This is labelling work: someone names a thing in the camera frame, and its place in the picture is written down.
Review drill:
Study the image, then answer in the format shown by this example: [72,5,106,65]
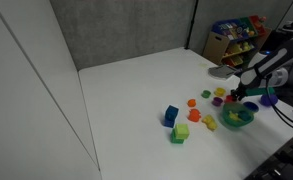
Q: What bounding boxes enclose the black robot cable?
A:
[265,74,293,132]

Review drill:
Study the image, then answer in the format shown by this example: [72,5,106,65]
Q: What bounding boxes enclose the large green bowl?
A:
[221,102,255,129]

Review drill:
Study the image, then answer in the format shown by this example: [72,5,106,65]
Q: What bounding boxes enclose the black tripod pole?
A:
[184,0,201,51]

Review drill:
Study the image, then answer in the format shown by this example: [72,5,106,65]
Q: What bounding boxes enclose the blue toy piece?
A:
[237,110,253,122]

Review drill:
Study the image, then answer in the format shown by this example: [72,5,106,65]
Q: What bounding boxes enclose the purple ridged bowl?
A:
[259,92,279,108]

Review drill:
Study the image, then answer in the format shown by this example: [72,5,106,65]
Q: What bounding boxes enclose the small orange cup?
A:
[186,98,197,108]

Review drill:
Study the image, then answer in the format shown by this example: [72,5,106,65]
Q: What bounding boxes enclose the small yellow toy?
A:
[228,111,240,122]

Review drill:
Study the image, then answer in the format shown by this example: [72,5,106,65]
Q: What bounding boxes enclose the orange toy figure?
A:
[187,108,203,123]

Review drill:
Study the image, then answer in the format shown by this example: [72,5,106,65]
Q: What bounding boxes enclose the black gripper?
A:
[230,83,254,102]

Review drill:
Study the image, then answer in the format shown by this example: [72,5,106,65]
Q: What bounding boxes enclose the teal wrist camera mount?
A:
[245,86,276,97]

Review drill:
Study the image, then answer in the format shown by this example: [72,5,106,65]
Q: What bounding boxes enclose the grey metal mounting plate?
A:
[207,64,241,81]

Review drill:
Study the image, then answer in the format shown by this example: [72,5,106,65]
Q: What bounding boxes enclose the wooden toy storage shelf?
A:
[202,14,274,70]

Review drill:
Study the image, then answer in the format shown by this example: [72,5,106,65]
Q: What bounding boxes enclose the small green bowl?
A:
[200,89,212,99]

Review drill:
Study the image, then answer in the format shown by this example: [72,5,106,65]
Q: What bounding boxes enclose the dark green cube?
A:
[170,128,186,145]

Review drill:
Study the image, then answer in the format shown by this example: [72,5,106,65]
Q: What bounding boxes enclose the light green cube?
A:
[173,123,191,140]

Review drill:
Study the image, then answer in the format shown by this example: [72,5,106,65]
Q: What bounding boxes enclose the small yellow bowl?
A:
[214,86,227,98]

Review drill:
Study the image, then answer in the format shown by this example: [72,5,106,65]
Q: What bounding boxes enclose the blue bowl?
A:
[242,100,260,114]

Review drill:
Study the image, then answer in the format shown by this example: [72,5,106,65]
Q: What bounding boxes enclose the black perforated base board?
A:
[244,128,293,180]

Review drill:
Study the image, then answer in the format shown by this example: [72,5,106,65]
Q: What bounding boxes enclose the small purple bowl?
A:
[211,96,224,108]

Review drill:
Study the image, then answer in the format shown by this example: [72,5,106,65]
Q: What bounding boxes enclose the dark blue cube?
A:
[164,104,180,121]

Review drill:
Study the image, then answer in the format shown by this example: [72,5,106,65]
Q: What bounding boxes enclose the yellow toy figure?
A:
[201,114,218,132]

